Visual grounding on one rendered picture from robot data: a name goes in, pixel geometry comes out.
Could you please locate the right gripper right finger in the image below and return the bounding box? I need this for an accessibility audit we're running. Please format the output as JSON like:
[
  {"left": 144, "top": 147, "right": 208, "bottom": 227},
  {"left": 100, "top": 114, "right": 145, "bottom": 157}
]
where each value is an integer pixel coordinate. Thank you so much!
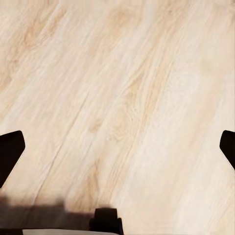
[{"left": 219, "top": 130, "right": 235, "bottom": 170}]

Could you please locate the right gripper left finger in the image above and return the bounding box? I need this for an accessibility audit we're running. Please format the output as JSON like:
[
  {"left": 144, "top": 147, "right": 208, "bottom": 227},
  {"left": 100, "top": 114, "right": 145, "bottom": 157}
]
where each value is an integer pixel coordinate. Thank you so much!
[{"left": 0, "top": 130, "right": 25, "bottom": 189}]

